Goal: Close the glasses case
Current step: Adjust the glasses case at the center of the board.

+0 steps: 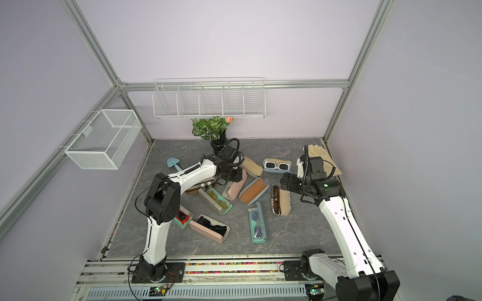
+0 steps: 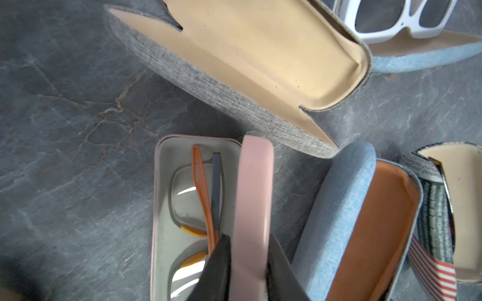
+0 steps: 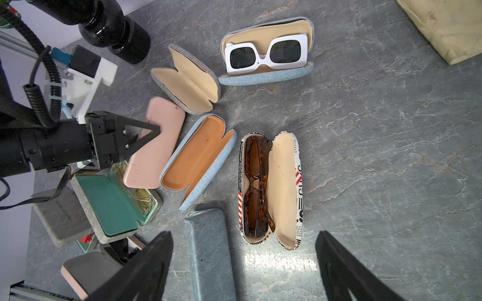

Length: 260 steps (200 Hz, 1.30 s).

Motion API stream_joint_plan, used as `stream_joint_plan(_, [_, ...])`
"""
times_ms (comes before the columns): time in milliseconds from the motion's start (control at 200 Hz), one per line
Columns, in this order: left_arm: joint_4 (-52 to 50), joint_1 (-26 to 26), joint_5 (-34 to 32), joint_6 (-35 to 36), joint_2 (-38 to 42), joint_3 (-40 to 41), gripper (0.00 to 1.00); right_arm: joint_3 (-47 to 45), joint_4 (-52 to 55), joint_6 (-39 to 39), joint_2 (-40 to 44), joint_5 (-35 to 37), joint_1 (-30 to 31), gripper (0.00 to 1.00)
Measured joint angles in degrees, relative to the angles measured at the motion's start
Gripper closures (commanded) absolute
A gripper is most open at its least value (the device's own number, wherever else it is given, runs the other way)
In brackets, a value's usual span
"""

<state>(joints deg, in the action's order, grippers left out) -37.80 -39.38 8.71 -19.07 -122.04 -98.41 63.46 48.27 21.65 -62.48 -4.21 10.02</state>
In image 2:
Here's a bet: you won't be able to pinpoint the light blue case white sunglasses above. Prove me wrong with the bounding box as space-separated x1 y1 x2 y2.
367 27 481 73

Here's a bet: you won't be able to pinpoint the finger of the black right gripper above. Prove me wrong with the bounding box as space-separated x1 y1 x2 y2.
266 234 310 301

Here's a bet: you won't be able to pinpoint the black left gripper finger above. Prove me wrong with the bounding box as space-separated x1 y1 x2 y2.
187 235 231 301

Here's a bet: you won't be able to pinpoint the grey fabric glasses case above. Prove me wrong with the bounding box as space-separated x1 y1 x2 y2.
104 1 372 159

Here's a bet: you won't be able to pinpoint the blue case orange lining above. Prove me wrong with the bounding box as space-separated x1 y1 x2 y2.
292 142 423 300

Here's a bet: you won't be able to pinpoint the orange grey eyeglasses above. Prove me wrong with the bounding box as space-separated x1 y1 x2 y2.
168 144 224 300

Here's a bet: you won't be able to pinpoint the pink hard glasses case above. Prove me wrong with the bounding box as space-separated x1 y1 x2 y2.
150 135 274 300

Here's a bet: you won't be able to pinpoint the white square sunglasses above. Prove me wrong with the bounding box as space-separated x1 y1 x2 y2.
334 1 457 44

